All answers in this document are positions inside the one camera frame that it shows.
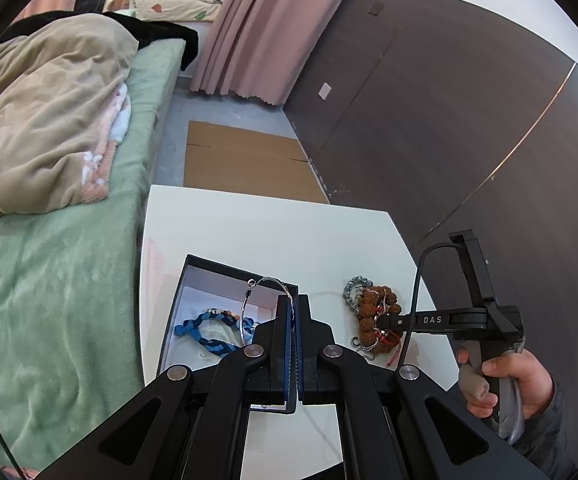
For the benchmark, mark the black jewelry box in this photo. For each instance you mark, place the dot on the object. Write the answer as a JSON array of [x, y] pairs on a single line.
[[215, 311]]

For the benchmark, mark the black clothing on bed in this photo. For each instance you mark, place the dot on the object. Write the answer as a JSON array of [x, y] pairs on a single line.
[[144, 32]]

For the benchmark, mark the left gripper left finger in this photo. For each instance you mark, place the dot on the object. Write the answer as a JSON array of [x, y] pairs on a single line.
[[274, 385]]

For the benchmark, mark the floral patterned bedding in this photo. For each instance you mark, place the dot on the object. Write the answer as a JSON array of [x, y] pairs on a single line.
[[174, 11]]

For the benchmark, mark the white wall switch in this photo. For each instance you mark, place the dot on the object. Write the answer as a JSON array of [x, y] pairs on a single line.
[[324, 91]]

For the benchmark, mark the brown cardboard sheet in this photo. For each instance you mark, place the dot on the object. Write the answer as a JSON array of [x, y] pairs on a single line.
[[236, 160]]

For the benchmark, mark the beige blanket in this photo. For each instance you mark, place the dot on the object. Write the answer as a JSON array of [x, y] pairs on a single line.
[[62, 91]]

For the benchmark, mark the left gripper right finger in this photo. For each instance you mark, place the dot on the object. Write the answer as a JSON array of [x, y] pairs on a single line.
[[319, 377]]

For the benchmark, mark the green bed sheet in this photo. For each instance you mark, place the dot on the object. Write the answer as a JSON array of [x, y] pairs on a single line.
[[69, 352]]

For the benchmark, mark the right jacket sleeve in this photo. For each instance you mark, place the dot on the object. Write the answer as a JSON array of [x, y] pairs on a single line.
[[544, 442]]

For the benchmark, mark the pink curtain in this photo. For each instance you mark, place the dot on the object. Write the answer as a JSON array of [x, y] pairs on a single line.
[[258, 48]]

